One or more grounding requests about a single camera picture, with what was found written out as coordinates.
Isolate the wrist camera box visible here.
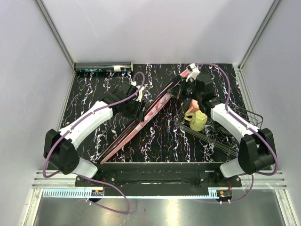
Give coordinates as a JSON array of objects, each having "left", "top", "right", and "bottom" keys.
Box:
[
  {"left": 186, "top": 63, "right": 200, "bottom": 81},
  {"left": 131, "top": 81, "right": 145, "bottom": 102}
]

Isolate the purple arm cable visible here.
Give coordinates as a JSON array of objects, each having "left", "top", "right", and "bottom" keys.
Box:
[
  {"left": 195, "top": 62, "right": 280, "bottom": 204},
  {"left": 42, "top": 71, "right": 145, "bottom": 214}
]

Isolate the black base frame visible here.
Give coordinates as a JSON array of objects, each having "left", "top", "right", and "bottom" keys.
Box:
[{"left": 74, "top": 161, "right": 242, "bottom": 189}]

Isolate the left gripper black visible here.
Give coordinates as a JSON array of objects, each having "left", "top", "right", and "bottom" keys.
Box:
[{"left": 122, "top": 97, "right": 147, "bottom": 122}]

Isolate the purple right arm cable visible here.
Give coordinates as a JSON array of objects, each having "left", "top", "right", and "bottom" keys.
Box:
[{"left": 195, "top": 62, "right": 280, "bottom": 204}]

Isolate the black shuttlecock tube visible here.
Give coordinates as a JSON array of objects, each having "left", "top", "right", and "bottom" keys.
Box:
[{"left": 73, "top": 62, "right": 133, "bottom": 73}]

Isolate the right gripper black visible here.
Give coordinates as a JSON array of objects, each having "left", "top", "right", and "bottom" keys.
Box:
[{"left": 167, "top": 77, "right": 202, "bottom": 101}]

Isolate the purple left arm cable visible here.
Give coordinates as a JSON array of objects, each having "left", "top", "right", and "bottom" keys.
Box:
[{"left": 42, "top": 71, "right": 145, "bottom": 214}]

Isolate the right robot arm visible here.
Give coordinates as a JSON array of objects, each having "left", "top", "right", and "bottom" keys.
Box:
[{"left": 176, "top": 73, "right": 278, "bottom": 187}]

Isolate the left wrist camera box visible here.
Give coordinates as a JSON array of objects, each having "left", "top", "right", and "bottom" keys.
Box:
[{"left": 131, "top": 81, "right": 145, "bottom": 102}]

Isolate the black wire rack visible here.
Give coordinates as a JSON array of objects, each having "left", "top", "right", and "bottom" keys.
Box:
[{"left": 176, "top": 100, "right": 263, "bottom": 159}]

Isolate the yellow-green mug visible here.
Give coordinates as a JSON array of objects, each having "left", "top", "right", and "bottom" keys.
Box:
[{"left": 184, "top": 110, "right": 208, "bottom": 132}]

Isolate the black object in rack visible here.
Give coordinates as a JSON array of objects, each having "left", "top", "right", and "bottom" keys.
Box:
[{"left": 218, "top": 126, "right": 232, "bottom": 137}]

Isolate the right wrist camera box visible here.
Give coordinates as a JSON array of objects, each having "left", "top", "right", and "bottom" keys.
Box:
[{"left": 186, "top": 63, "right": 200, "bottom": 81}]

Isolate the pink racket bag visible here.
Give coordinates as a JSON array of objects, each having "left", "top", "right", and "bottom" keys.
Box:
[{"left": 98, "top": 69, "right": 189, "bottom": 164}]

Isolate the pink mug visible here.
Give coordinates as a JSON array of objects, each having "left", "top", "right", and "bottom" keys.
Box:
[{"left": 186, "top": 99, "right": 199, "bottom": 113}]

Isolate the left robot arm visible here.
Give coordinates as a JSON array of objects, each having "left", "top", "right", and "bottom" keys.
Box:
[{"left": 43, "top": 82, "right": 145, "bottom": 186}]

